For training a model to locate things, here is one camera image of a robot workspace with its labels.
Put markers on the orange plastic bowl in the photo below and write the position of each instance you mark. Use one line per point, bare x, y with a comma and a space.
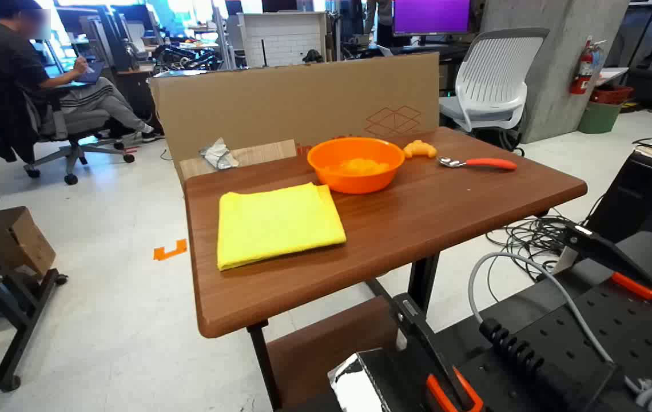
355, 186

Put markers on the yellow towel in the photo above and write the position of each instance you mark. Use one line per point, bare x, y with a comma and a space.
280, 225

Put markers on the small brown cardboard flap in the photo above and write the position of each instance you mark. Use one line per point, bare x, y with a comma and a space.
264, 152

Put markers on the yellow plastic croissant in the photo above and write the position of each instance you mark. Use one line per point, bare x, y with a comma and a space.
419, 150

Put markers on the large brown cardboard sheet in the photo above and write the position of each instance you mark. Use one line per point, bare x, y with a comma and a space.
286, 99

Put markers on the crumpled white paper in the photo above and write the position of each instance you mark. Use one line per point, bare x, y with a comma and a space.
219, 154

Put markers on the black table leg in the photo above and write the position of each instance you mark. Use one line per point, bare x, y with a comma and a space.
265, 367
421, 282

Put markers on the brown lower table shelf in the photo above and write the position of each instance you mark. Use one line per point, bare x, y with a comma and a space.
326, 344

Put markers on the orange floor tape marker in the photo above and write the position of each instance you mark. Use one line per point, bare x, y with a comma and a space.
167, 249

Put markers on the white board panel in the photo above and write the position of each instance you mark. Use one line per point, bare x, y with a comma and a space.
281, 36

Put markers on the shiny metal plate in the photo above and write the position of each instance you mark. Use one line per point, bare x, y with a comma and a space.
362, 380

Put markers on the white office chair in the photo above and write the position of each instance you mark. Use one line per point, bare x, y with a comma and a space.
492, 75

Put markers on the black office chair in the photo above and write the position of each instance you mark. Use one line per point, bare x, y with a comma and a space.
65, 126

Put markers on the green bin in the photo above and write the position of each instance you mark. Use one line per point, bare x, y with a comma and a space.
599, 118

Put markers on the red fire extinguisher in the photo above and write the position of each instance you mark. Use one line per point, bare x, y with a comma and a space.
586, 68

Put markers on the red box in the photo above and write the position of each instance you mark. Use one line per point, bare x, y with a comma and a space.
614, 95

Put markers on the brown cardboard box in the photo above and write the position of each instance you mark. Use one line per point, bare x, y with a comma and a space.
13, 235

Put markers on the black equipment cabinet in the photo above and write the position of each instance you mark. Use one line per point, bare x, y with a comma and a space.
645, 196

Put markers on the black floor stand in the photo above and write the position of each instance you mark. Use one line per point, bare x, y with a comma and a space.
20, 320

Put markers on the black breadboard platform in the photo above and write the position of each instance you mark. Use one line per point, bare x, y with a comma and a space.
645, 334

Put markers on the seated person dark shirt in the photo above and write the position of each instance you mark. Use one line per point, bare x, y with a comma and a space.
13, 60

